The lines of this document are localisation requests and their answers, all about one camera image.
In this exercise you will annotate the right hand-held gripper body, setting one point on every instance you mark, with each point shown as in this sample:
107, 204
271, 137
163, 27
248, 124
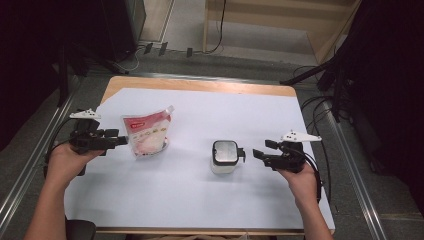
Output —
288, 161

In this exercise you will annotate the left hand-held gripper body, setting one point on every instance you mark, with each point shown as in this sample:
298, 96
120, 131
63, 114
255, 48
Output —
88, 140

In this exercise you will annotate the sugar bag with red print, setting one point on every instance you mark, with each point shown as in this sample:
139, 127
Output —
146, 133

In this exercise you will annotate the clear jar with black lid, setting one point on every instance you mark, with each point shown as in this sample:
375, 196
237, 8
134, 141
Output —
225, 151

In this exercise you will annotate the person's right hand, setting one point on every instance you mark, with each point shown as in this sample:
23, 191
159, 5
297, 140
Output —
303, 186

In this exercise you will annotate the person's left hand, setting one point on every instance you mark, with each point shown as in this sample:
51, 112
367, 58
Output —
65, 165

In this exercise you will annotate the white paper sheet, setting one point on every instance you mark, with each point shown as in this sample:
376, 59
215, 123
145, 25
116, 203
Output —
233, 110

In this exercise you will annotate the black metal stand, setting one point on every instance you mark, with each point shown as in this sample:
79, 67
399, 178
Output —
63, 76

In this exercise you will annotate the black tripod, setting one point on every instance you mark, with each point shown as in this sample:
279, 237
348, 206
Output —
333, 76

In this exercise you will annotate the small black block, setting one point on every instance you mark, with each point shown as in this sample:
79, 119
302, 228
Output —
163, 49
189, 52
148, 48

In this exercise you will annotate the dark curtain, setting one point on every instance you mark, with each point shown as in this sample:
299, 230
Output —
33, 50
393, 83

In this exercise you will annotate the black cabinet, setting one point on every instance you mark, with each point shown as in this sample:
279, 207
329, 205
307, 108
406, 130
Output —
120, 26

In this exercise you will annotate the metal floor rail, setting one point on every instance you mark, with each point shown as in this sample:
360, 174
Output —
33, 160
353, 160
200, 78

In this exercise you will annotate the wooden frame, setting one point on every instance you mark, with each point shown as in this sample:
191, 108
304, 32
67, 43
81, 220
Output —
260, 21

